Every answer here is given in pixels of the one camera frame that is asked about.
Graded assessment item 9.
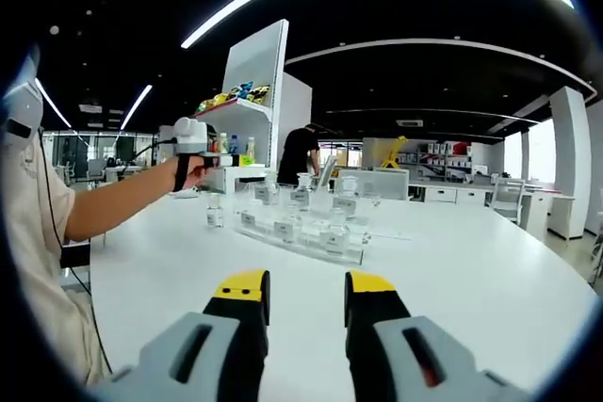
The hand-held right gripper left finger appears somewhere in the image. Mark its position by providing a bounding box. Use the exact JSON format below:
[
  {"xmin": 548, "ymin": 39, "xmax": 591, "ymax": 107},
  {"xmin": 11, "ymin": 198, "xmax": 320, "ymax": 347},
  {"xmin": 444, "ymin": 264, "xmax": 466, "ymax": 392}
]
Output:
[{"xmin": 91, "ymin": 268, "xmax": 272, "ymax": 402}]

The black worn device cable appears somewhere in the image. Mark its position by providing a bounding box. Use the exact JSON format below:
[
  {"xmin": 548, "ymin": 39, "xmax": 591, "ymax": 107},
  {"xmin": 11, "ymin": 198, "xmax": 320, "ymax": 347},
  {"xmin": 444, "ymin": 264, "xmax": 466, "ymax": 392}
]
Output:
[{"xmin": 37, "ymin": 131, "xmax": 114, "ymax": 375}]

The ceiling light strip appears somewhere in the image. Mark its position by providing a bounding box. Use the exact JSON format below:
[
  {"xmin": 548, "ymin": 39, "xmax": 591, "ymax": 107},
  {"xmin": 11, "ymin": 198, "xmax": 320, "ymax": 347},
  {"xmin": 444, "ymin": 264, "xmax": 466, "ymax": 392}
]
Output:
[
  {"xmin": 120, "ymin": 84, "xmax": 155, "ymax": 131},
  {"xmin": 35, "ymin": 77, "xmax": 73, "ymax": 129}
]

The person's left hand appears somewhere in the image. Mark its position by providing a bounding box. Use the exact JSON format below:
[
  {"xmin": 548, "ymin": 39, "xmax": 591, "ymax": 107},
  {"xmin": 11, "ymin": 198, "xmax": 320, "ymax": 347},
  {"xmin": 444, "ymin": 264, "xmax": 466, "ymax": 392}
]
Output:
[{"xmin": 182, "ymin": 156, "xmax": 216, "ymax": 191}]

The dark blue snack bag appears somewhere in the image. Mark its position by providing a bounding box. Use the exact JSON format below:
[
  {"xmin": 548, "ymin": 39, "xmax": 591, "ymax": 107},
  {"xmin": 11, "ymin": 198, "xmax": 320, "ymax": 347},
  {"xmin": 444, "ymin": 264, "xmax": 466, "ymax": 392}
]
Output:
[{"xmin": 228, "ymin": 81, "xmax": 271, "ymax": 105}]

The white mesh desk screen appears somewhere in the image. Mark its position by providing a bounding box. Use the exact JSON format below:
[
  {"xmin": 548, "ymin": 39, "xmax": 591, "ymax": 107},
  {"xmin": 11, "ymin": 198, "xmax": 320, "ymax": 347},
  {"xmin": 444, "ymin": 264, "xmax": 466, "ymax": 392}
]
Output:
[{"xmin": 336, "ymin": 169, "xmax": 410, "ymax": 201}]

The black wrist strap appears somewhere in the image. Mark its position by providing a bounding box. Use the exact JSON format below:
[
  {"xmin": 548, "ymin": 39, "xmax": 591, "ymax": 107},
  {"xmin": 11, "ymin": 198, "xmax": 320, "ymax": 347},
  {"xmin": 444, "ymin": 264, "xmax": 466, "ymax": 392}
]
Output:
[{"xmin": 171, "ymin": 154, "xmax": 189, "ymax": 194}]

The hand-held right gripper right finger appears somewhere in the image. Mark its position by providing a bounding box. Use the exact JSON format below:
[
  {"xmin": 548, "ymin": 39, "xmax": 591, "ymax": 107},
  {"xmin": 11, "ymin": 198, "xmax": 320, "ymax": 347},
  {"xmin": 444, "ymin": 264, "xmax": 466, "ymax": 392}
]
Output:
[{"xmin": 343, "ymin": 269, "xmax": 531, "ymax": 402}]

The white display shelf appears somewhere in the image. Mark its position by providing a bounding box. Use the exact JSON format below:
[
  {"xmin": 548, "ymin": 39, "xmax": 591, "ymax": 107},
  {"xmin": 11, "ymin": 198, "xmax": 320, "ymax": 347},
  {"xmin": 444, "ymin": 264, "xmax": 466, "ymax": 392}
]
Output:
[{"xmin": 195, "ymin": 19, "xmax": 313, "ymax": 196}]

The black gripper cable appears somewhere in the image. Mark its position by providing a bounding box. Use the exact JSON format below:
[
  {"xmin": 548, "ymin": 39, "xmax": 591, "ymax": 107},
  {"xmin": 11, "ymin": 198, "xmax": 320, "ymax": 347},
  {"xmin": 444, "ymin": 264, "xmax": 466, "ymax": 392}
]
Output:
[{"xmin": 133, "ymin": 137, "xmax": 176, "ymax": 161}]

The person in beige shirt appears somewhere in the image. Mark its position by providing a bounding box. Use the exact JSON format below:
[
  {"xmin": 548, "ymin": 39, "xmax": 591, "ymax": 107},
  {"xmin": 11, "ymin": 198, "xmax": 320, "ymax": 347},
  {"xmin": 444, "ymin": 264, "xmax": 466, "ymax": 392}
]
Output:
[{"xmin": 0, "ymin": 136, "xmax": 112, "ymax": 387}]

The white tilted device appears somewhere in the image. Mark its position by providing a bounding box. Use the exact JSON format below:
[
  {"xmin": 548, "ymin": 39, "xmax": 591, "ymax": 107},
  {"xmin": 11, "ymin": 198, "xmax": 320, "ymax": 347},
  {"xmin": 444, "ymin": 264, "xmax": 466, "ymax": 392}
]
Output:
[{"xmin": 316, "ymin": 155, "xmax": 339, "ymax": 196}]

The white worn device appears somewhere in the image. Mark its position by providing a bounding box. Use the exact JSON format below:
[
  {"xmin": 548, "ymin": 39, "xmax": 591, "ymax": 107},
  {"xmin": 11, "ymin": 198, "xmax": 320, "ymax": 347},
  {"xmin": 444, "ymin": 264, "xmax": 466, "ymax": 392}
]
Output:
[{"xmin": 2, "ymin": 56, "xmax": 44, "ymax": 139}]

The clear acrylic reagent rack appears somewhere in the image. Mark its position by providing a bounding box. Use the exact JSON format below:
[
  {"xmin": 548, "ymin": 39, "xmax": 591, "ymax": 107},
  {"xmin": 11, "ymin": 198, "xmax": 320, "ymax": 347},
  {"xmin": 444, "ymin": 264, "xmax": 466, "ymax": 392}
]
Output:
[{"xmin": 233, "ymin": 170, "xmax": 373, "ymax": 265}]

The storage rack with boxes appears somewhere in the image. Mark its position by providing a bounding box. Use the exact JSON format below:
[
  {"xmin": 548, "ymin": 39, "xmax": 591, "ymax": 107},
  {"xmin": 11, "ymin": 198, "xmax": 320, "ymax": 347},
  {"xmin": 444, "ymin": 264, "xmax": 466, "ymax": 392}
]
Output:
[{"xmin": 407, "ymin": 137, "xmax": 494, "ymax": 172}]

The white mesh office chair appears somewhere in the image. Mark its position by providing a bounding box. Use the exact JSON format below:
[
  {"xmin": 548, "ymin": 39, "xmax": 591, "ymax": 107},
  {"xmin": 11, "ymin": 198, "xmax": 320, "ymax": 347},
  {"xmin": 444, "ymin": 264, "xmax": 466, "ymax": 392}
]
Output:
[{"xmin": 489, "ymin": 176, "xmax": 527, "ymax": 224}]

